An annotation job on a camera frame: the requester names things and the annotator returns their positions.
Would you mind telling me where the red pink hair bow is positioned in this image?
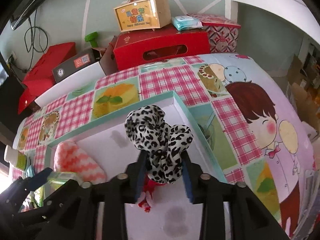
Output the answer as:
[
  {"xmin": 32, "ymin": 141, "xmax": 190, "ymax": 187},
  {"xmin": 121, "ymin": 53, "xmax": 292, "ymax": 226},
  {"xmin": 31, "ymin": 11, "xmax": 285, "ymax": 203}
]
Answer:
[{"xmin": 137, "ymin": 176, "xmax": 165, "ymax": 213}]

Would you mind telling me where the pink white striped towel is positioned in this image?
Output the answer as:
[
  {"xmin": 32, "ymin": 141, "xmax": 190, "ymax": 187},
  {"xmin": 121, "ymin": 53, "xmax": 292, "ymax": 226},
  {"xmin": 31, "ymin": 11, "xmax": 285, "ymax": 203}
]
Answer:
[{"xmin": 54, "ymin": 141, "xmax": 107, "ymax": 184}]

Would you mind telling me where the leopard print scrunchie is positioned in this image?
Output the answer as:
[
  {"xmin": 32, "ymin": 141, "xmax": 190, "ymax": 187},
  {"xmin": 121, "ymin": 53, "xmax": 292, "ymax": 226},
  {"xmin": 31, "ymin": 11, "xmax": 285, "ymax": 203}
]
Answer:
[{"xmin": 124, "ymin": 105, "xmax": 193, "ymax": 184}]

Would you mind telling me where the blue face mask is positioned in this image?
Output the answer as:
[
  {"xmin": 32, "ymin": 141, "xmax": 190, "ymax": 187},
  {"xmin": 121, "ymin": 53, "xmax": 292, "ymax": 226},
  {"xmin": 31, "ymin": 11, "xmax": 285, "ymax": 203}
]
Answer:
[{"xmin": 25, "ymin": 165, "xmax": 35, "ymax": 178}]

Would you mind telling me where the light green cloth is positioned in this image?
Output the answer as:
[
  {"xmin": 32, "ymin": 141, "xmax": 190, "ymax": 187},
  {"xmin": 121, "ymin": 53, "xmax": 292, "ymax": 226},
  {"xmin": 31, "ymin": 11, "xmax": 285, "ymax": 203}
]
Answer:
[{"xmin": 30, "ymin": 186, "xmax": 45, "ymax": 209}]

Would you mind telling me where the green tissue pack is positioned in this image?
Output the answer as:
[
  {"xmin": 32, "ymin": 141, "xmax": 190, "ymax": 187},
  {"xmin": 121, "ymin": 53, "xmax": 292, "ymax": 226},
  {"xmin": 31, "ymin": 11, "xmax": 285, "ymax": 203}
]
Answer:
[{"xmin": 47, "ymin": 171, "xmax": 83, "ymax": 185}]

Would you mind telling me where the white pill bottle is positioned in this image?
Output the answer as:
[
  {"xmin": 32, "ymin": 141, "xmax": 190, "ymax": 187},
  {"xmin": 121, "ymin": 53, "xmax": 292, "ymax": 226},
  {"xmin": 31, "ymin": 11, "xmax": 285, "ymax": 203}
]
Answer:
[{"xmin": 4, "ymin": 145, "xmax": 29, "ymax": 172}]

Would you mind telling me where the teal shallow box tray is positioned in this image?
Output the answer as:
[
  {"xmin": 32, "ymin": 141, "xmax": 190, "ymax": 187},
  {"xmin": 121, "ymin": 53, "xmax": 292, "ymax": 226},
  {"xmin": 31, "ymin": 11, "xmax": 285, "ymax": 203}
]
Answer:
[{"xmin": 40, "ymin": 92, "xmax": 226, "ymax": 239}]

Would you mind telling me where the checkered picture tablecloth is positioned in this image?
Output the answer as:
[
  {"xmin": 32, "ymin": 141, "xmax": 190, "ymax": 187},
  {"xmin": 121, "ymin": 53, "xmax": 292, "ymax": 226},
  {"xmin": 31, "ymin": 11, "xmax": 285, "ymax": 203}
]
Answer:
[{"xmin": 13, "ymin": 53, "xmax": 315, "ymax": 239}]

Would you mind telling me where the red gift bag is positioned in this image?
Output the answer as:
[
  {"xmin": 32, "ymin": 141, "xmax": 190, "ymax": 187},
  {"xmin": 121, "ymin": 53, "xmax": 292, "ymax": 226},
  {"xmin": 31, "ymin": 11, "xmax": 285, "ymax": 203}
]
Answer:
[{"xmin": 17, "ymin": 42, "xmax": 76, "ymax": 114}]

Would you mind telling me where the white foam board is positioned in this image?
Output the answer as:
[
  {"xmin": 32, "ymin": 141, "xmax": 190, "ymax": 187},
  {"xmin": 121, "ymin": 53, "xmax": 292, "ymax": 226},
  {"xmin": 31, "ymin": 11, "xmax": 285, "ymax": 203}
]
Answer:
[{"xmin": 35, "ymin": 62, "xmax": 105, "ymax": 108}]

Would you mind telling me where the black flat box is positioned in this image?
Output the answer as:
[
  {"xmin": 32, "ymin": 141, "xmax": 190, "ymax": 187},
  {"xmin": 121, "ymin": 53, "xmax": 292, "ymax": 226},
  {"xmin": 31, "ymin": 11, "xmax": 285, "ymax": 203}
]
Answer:
[{"xmin": 52, "ymin": 48, "xmax": 101, "ymax": 83}]

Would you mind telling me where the red carton box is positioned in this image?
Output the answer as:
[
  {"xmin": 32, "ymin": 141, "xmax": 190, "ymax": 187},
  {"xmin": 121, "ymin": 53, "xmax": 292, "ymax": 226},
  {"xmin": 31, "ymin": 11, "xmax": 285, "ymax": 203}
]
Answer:
[{"xmin": 100, "ymin": 24, "xmax": 210, "ymax": 75}]

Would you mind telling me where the green dumbbell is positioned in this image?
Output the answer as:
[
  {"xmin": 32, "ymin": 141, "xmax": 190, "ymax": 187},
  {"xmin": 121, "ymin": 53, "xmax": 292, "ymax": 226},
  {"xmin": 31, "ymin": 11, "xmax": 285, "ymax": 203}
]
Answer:
[{"xmin": 84, "ymin": 31, "xmax": 99, "ymax": 48}]

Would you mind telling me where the red patterned gift box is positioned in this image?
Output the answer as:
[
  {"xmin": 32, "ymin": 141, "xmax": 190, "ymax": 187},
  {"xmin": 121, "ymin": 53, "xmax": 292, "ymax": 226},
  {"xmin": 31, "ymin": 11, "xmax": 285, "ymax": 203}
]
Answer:
[{"xmin": 188, "ymin": 14, "xmax": 241, "ymax": 53}]

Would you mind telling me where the blue wet wipes pack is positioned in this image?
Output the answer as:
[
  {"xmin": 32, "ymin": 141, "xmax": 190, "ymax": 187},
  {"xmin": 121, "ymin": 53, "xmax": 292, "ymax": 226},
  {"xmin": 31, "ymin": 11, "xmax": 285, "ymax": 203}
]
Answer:
[{"xmin": 171, "ymin": 15, "xmax": 203, "ymax": 31}]

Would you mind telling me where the wooden handle gift box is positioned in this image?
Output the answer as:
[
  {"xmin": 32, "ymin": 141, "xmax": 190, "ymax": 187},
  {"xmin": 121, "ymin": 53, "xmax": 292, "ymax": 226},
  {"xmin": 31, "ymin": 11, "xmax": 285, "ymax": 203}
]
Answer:
[{"xmin": 114, "ymin": 0, "xmax": 171, "ymax": 32}]

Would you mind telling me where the white shelf frame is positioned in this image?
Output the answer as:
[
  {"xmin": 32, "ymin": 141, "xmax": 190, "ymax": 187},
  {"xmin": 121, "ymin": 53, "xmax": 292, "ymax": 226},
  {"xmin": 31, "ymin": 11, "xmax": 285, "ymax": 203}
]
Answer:
[{"xmin": 225, "ymin": 0, "xmax": 319, "ymax": 43}]

